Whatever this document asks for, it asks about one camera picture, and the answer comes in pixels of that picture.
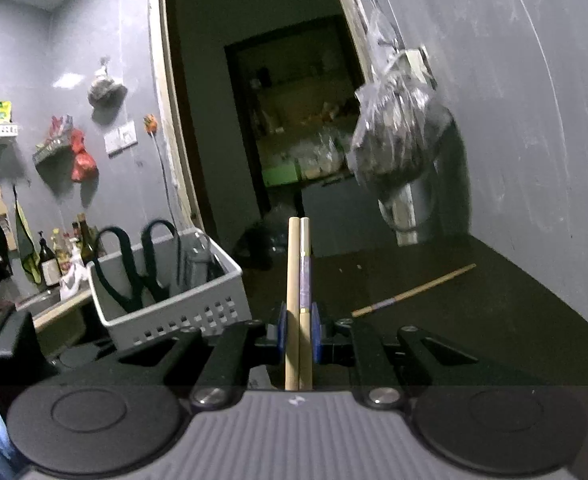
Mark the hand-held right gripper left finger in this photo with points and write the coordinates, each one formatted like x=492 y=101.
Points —
x=280 y=330

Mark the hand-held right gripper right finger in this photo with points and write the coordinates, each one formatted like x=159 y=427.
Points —
x=318 y=330

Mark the grey perforated utensil holder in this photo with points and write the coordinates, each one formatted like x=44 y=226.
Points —
x=173 y=310

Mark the metal sink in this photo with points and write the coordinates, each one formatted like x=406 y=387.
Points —
x=38 y=301

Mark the black garbage bag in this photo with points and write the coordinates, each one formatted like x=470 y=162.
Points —
x=269 y=240

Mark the white cloth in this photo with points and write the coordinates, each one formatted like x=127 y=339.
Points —
x=73 y=277

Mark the green cloth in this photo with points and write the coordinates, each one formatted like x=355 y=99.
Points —
x=26 y=250

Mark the yellow sauce bottle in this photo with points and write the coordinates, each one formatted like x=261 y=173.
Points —
x=58 y=252

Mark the green box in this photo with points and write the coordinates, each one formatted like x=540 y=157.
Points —
x=280 y=175

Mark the clear bags on shelf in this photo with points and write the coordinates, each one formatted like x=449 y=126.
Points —
x=324 y=157

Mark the red plastic bag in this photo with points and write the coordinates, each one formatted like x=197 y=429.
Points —
x=83 y=162

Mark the clear plastic bag of dried goods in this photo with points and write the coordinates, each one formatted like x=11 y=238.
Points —
x=399 y=125

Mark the red snack packets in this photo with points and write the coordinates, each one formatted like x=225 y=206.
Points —
x=61 y=129

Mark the wooden shelf unit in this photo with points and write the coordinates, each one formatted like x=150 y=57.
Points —
x=299 y=75

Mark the hanging bag of dark goods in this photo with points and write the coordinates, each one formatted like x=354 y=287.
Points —
x=106 y=90

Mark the grey wall shelf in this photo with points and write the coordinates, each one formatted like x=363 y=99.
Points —
x=51 y=152

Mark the white wall switch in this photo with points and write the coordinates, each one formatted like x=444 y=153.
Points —
x=120 y=137

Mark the orange wall hook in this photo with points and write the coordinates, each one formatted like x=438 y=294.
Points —
x=149 y=123

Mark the pale door frame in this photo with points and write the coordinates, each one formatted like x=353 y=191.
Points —
x=166 y=110

